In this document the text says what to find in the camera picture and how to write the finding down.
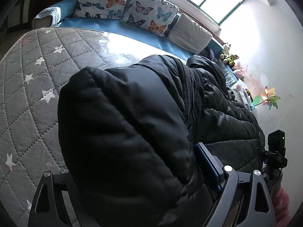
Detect black puffer jacket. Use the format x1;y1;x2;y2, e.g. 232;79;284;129
58;55;265;226

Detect colourful pinwheel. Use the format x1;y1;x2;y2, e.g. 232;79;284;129
252;86;280;110

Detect pink plush toy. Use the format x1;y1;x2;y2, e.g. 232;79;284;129
233;69;244;79

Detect green brown plush toy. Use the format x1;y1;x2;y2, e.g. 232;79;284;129
223;54;239;68

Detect purple plush toy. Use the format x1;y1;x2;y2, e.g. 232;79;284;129
208;48;215;61

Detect white plush toy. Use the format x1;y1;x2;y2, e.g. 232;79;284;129
220;43;231;59

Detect plain grey pillow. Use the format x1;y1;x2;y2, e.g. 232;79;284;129
167;14;213;54

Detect right butterfly print pillow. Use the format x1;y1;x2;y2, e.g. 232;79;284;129
122;0;179;37

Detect butterfly print pillow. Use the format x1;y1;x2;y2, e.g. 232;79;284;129
74;0;127;20
122;0;179;37

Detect left butterfly print pillow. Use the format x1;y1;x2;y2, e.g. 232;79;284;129
74;0;127;20

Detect grey star quilted mattress cover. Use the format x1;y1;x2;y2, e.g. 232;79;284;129
0;27;148;227

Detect blue bed sheet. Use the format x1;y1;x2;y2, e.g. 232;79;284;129
35;0;194;60

